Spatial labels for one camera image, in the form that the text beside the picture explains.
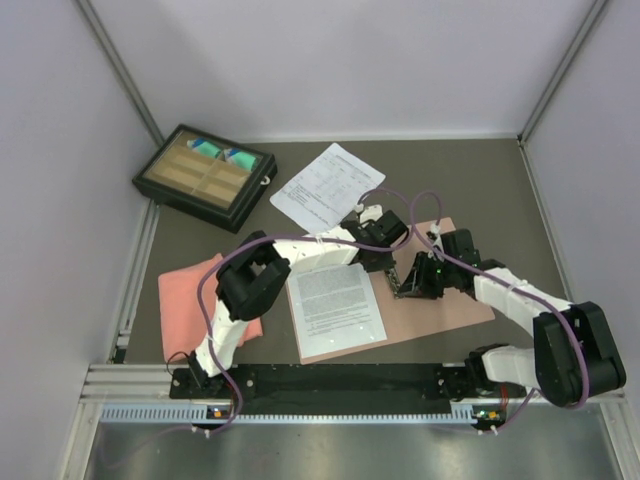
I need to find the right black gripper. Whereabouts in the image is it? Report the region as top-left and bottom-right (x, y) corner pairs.
(398, 251), (458, 299)

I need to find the beige paper folder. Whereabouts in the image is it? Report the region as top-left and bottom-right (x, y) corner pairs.
(285, 216), (496, 365)

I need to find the white text document sheet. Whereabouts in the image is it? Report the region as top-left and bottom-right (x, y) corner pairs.
(287, 264), (387, 363)

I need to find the pink cloth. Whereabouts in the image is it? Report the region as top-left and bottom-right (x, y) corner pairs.
(157, 252), (266, 362)

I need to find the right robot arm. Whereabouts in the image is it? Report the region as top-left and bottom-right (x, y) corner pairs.
(398, 226), (627, 408)

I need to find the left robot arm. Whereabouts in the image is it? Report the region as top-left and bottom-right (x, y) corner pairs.
(170, 205), (410, 399)

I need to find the chrome folder clip mechanism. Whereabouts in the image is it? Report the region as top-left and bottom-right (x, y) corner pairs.
(384, 268), (402, 298)

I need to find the white table form sheet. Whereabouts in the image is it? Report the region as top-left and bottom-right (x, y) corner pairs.
(270, 143), (386, 234)

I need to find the right teal roll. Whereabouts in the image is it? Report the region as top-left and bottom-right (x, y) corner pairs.
(223, 148), (259, 171)

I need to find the teal roll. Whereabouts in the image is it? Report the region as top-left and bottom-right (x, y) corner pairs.
(223, 148), (259, 171)
(187, 138), (222, 158)

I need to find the black compartment box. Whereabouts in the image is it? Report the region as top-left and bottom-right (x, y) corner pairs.
(132, 124), (278, 233)

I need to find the left teal roll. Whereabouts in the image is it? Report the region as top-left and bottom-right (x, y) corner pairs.
(187, 138), (222, 158)

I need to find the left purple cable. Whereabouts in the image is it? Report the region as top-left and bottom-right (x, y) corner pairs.
(196, 187), (414, 446)

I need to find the purple cable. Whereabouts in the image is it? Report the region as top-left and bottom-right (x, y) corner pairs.
(196, 187), (414, 446)
(409, 190), (594, 434)

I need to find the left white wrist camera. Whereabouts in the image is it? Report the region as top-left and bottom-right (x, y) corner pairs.
(353, 203), (384, 226)

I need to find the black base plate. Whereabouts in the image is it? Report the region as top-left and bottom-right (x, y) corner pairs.
(169, 362), (526, 416)

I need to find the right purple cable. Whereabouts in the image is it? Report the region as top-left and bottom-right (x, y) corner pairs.
(409, 190), (594, 434)

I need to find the right aluminium frame post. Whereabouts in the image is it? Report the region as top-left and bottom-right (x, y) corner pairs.
(517, 0), (611, 148)

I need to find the aluminium frame post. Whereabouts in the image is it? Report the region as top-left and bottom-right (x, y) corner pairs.
(72, 0), (165, 146)
(517, 0), (611, 148)

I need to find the grey slotted cable duct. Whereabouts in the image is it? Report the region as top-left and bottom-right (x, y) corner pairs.
(100, 404), (477, 425)

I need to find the left aluminium frame post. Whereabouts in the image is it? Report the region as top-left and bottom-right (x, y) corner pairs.
(72, 0), (165, 146)

